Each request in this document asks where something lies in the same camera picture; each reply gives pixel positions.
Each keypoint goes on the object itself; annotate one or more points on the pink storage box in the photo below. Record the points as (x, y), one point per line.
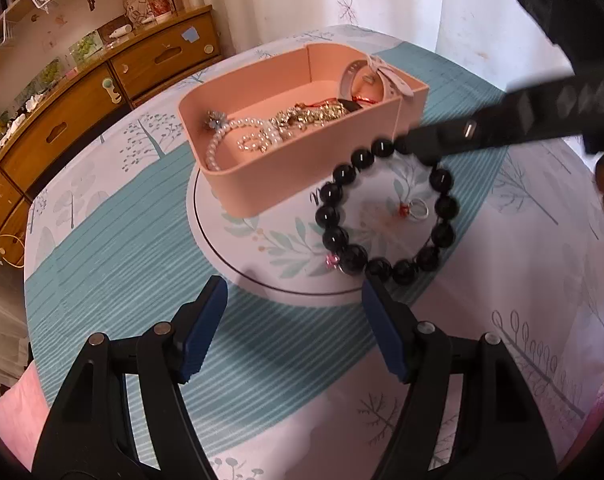
(282, 180)

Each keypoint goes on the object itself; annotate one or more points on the white leaf-print curtain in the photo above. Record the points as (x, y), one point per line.
(406, 0)

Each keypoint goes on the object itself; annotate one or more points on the white green plastic hook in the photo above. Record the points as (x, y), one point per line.
(112, 92)

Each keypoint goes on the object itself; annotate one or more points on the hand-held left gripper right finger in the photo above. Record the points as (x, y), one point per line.
(384, 330)

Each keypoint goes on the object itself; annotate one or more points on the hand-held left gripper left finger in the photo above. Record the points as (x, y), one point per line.
(202, 330)

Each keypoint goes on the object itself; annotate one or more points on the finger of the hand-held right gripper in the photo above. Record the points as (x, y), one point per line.
(481, 125)

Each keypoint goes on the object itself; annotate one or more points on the wooden desk hutch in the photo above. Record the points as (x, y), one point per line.
(57, 32)

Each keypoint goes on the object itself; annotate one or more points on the pink quilted blanket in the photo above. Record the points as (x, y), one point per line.
(17, 410)

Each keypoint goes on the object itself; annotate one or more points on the small pink charm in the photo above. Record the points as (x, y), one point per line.
(333, 261)

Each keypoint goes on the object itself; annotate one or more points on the round white leaf-print mat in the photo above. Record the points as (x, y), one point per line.
(282, 260)

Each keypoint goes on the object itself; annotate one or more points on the white patterned mug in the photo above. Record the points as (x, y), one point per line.
(137, 10)

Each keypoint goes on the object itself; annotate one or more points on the wooden desk with drawers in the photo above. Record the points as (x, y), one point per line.
(47, 135)

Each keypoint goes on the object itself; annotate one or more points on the small white bottle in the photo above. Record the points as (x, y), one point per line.
(119, 32)

